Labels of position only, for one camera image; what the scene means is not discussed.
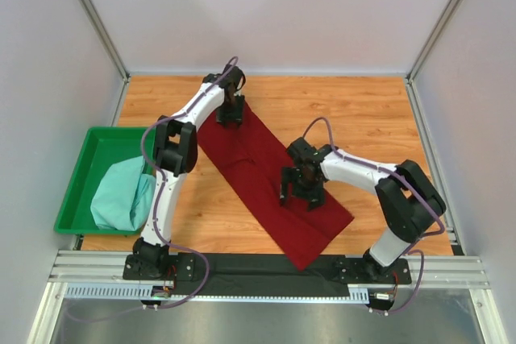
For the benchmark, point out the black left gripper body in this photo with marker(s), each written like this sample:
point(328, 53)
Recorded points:
point(231, 112)

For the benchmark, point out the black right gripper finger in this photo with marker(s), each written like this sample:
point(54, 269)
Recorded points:
point(289, 177)
point(315, 197)

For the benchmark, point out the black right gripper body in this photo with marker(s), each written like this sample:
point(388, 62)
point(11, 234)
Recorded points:
point(301, 187)

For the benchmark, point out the dark red t-shirt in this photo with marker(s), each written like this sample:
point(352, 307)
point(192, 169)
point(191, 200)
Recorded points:
point(250, 158)

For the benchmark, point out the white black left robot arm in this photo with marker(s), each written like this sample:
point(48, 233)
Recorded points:
point(174, 155)

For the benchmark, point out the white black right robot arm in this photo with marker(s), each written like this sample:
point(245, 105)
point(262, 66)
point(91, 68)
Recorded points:
point(409, 201)

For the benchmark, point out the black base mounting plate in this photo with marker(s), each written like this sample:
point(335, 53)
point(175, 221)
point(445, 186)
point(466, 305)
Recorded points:
point(264, 275)

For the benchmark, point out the green plastic tray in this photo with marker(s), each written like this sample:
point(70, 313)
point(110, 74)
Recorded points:
point(102, 147)

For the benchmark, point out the light teal t-shirt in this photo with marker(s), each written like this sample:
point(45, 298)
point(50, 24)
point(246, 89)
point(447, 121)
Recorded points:
point(124, 196)

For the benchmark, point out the slotted white cable duct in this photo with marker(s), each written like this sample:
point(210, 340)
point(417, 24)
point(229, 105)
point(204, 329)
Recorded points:
point(77, 291)

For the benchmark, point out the right aluminium corner post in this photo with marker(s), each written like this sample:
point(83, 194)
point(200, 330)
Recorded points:
point(437, 31)

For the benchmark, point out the aluminium corner post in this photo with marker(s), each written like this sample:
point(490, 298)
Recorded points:
point(437, 31)
point(103, 34)

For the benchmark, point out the left aluminium corner post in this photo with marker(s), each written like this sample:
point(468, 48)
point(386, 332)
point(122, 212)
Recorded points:
point(103, 34)

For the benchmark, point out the aluminium frame rail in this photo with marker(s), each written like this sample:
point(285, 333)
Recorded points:
point(88, 267)

